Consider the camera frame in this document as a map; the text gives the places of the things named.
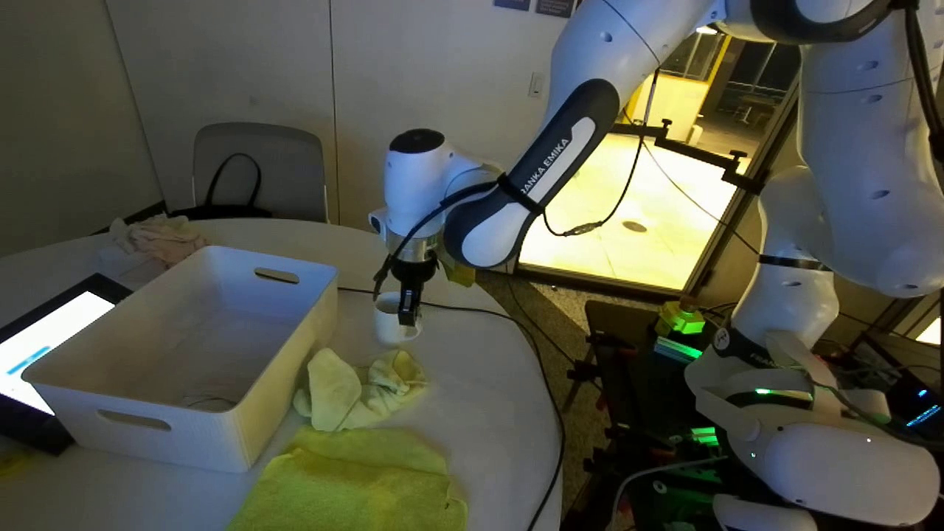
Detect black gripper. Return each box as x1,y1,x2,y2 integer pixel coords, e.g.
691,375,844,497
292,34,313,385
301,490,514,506
393,255,440,329

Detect white plastic box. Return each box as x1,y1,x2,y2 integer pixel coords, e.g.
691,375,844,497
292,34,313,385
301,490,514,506
21,245,343,474

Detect white mug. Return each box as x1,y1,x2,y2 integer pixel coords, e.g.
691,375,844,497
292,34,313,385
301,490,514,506
371,292,424,348

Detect small pale yellow cloth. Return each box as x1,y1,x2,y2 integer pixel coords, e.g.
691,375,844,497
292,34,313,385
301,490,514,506
292,345,431,432

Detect grey chair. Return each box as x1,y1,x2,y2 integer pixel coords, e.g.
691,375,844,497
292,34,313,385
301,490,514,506
188,121,329,224

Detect yellow-green microfiber towel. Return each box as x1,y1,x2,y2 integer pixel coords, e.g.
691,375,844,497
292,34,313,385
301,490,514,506
229,422,471,531

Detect black equipment cart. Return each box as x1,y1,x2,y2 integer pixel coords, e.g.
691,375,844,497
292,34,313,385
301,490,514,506
564,297,760,531

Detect pink crumpled cloth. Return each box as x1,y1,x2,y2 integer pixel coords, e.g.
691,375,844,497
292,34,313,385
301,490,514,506
104,211,214,269

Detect tablet device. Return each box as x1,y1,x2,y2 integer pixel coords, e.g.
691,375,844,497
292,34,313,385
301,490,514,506
0,270,135,457

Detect black robot wrist cable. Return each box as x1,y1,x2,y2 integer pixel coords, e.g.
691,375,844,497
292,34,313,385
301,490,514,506
368,66,664,301

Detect black bag with strap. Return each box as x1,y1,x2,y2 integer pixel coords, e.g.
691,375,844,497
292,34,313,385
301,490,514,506
160,151,275,224

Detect black camera stand clamp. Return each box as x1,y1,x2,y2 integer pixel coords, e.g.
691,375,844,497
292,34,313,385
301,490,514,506
652,115,770,193

